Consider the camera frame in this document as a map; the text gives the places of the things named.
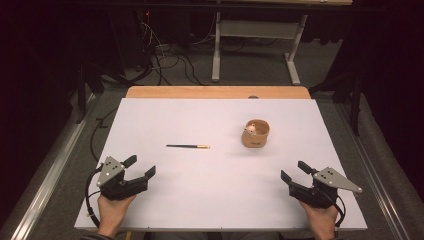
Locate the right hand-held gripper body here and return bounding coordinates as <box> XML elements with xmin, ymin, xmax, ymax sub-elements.
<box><xmin>288</xmin><ymin>166</ymin><xmax>363</xmax><ymax>210</ymax></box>

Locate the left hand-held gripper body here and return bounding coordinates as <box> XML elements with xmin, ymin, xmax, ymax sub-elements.
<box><xmin>96</xmin><ymin>155</ymin><xmax>150</xmax><ymax>202</ymax></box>

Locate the black brush with yellow tip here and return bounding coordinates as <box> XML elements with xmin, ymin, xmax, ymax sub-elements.
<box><xmin>165</xmin><ymin>143</ymin><xmax>211</xmax><ymax>150</ymax></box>

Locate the person's right hand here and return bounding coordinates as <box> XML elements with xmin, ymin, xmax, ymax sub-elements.
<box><xmin>299</xmin><ymin>199</ymin><xmax>340</xmax><ymax>240</ymax></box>

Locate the person's left hand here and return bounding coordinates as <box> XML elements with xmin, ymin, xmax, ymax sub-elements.
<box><xmin>96</xmin><ymin>193</ymin><xmax>137</xmax><ymax>235</ymax></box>

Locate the round wooden cup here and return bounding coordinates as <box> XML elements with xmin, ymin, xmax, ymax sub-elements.
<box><xmin>241</xmin><ymin>118</ymin><xmax>271</xmax><ymax>149</ymax></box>

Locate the white board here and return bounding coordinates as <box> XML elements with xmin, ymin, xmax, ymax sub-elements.
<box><xmin>74</xmin><ymin>97</ymin><xmax>369</xmax><ymax>232</ymax></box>

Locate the small white animal figure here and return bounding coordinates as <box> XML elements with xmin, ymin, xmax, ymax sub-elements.
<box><xmin>243</xmin><ymin>122</ymin><xmax>258</xmax><ymax>136</ymax></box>

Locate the black metal stand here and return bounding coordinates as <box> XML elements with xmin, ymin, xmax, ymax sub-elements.
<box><xmin>308</xmin><ymin>69</ymin><xmax>365</xmax><ymax>137</ymax></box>
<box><xmin>74</xmin><ymin>61</ymin><xmax>136</xmax><ymax>125</ymax></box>

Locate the wooden table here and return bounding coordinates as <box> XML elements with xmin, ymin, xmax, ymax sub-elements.
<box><xmin>125</xmin><ymin>85</ymin><xmax>312</xmax><ymax>100</ymax></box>

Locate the left hand-held gripper black cable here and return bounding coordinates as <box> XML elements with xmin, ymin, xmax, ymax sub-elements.
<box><xmin>85</xmin><ymin>163</ymin><xmax>105</xmax><ymax>228</ymax></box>

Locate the hand-held gripper black cable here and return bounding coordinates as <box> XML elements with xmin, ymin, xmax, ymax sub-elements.
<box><xmin>85</xmin><ymin>163</ymin><xmax>105</xmax><ymax>228</ymax></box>
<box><xmin>324</xmin><ymin>191</ymin><xmax>347</xmax><ymax>229</ymax></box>

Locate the right hand-held gripper black cable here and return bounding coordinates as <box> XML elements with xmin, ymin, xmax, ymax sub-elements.
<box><xmin>324</xmin><ymin>191</ymin><xmax>347</xmax><ymax>229</ymax></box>

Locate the black floor cable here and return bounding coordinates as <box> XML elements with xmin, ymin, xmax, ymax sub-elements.
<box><xmin>89</xmin><ymin>105</ymin><xmax>120</xmax><ymax>164</ymax></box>

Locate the metal floor rail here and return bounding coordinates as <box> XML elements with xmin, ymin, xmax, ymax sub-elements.
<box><xmin>334</xmin><ymin>102</ymin><xmax>416</xmax><ymax>240</ymax></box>
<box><xmin>9</xmin><ymin>93</ymin><xmax>98</xmax><ymax>240</ymax></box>

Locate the tangle of floor cables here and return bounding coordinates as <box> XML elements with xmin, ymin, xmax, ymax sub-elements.
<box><xmin>138</xmin><ymin>18</ymin><xmax>209</xmax><ymax>87</ymax></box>

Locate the white metal desk frame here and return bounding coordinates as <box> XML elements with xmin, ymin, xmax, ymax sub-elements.
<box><xmin>211</xmin><ymin>0</ymin><xmax>354</xmax><ymax>86</ymax></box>

